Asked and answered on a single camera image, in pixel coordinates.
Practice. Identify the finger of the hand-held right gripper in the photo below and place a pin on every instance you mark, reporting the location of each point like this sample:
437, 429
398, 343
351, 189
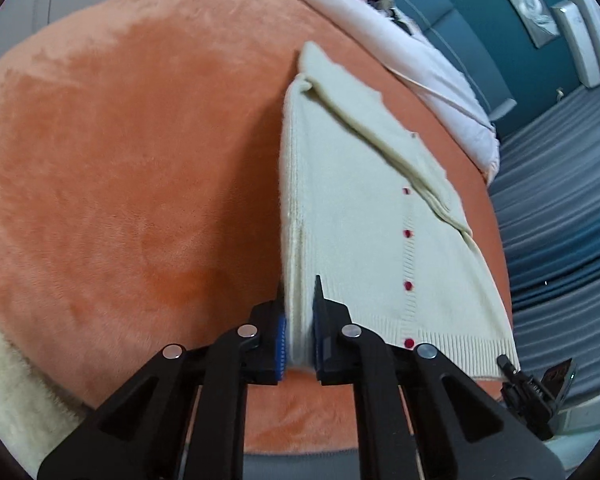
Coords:
509, 367

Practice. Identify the silver framed wall picture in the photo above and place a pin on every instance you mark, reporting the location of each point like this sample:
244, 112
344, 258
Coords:
530, 5

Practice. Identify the pale pink duvet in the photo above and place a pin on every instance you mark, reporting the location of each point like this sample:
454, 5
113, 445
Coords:
410, 65

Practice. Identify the cream fluffy rug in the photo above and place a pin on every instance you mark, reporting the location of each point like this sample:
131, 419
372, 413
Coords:
10, 385

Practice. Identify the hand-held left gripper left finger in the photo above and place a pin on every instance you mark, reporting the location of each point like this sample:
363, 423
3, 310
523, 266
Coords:
280, 352

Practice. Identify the orange plush blanket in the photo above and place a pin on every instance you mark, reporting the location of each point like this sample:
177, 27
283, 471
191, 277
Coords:
130, 170

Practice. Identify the small wall socket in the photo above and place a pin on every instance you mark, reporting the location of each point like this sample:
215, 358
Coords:
560, 94

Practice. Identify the grey-blue pleated curtain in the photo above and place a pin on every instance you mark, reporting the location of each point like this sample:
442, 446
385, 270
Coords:
560, 200

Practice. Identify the white wall fixture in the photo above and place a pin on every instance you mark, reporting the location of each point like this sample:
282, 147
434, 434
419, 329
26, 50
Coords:
580, 45

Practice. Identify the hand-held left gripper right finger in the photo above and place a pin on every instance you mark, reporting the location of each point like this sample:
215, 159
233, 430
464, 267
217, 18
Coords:
320, 352

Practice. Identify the blue upholstered headboard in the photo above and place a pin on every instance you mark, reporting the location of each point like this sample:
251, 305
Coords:
460, 25

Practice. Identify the cream knit cardigan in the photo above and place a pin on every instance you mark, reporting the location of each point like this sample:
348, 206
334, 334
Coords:
350, 200

